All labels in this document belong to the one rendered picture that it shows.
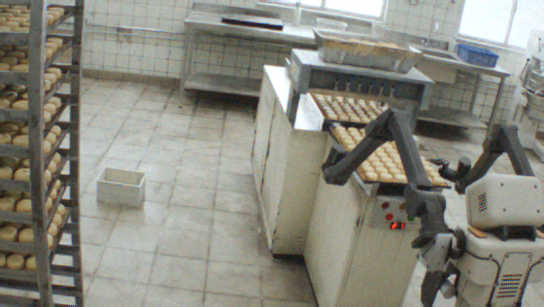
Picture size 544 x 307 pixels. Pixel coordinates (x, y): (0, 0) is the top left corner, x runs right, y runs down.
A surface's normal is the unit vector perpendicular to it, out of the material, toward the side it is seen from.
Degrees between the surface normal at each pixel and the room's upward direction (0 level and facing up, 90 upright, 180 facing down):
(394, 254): 90
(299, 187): 90
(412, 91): 90
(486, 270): 82
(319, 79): 90
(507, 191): 47
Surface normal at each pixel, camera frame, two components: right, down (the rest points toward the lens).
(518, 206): 0.20, -0.33
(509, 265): 0.15, 0.26
